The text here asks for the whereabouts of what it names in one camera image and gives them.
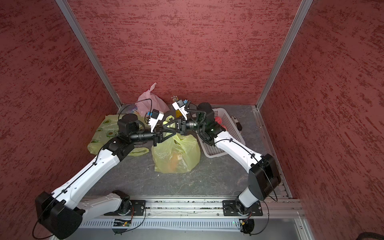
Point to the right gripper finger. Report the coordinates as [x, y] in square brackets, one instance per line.
[174, 123]
[170, 132]

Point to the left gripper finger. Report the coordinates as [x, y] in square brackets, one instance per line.
[165, 136]
[162, 127]

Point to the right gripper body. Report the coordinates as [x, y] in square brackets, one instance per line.
[191, 125]

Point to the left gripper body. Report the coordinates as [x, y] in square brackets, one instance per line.
[142, 136]

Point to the pink plastic bag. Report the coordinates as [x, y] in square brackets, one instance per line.
[148, 101]

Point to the green avocado print bag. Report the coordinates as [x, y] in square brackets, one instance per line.
[107, 130]

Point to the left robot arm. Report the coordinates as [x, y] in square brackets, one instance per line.
[62, 212]

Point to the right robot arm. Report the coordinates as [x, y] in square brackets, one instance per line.
[263, 173]

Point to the peach in basket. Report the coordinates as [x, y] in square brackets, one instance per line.
[176, 159]
[218, 120]

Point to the yellow pencil cup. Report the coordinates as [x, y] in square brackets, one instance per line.
[179, 114]

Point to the pencils in cup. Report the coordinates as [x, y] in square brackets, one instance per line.
[175, 99]

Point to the white plastic basket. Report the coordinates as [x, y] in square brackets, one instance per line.
[231, 130]

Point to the small black object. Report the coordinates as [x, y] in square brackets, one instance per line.
[237, 123]

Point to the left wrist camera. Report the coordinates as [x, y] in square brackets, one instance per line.
[154, 117]

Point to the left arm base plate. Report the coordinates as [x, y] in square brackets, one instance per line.
[129, 208]

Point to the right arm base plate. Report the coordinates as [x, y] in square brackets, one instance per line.
[235, 208]

